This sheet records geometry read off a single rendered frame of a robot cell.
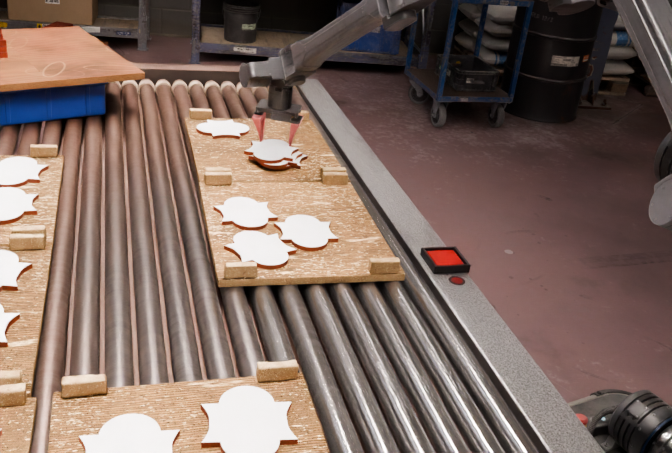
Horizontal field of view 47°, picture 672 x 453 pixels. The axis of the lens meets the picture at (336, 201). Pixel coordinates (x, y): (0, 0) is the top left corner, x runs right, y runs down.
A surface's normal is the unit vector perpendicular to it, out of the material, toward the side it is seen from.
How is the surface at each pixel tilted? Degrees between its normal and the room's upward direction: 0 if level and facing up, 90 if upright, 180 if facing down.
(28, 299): 0
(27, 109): 90
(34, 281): 0
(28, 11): 90
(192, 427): 0
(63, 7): 90
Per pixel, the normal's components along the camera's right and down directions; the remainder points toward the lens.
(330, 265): 0.11, -0.90
